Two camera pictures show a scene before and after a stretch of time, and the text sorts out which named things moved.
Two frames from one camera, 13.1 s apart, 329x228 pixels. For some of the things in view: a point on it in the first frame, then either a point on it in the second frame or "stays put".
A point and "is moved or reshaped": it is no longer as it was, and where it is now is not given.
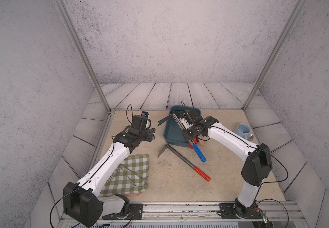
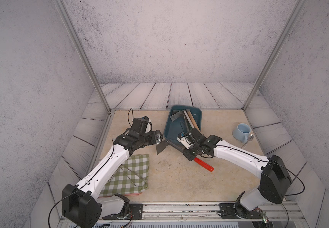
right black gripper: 188,137 to 188,156
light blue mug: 244,129 stays put
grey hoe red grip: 198,170 to 161,146
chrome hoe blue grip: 195,148 is moved or reshaped
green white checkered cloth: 131,177 stays put
